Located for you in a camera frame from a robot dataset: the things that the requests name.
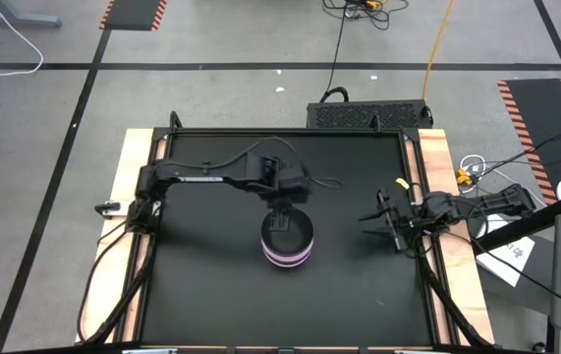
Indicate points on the large striped hazard mat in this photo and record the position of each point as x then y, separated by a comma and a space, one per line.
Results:
545, 128

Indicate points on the wooden table board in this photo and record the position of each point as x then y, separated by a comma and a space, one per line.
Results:
437, 162

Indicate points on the pink ribbed bowl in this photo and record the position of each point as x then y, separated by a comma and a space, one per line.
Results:
287, 255

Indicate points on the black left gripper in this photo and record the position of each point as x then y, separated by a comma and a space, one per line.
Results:
285, 184

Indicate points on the yellow connector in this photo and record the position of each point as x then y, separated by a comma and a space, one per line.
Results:
463, 178

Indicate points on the small striped hazard mat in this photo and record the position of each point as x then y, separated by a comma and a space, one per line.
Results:
132, 14

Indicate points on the long grey table foot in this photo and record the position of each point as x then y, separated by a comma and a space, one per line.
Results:
15, 19

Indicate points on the black aluminium table frame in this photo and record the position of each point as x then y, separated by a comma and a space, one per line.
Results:
285, 132

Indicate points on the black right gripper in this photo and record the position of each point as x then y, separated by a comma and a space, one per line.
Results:
398, 223

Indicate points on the yellow tag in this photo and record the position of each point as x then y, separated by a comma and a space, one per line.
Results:
402, 184

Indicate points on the black clamp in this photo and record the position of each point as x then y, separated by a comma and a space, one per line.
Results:
108, 209

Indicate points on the black perforated computer case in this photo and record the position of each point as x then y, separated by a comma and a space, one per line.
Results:
368, 115

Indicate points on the white paper sheet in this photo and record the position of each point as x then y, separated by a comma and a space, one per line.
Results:
511, 255

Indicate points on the black metal beam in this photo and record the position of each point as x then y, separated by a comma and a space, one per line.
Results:
521, 226

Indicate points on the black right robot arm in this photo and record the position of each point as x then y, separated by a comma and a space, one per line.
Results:
491, 204

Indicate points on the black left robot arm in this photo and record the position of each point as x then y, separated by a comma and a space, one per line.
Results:
201, 177

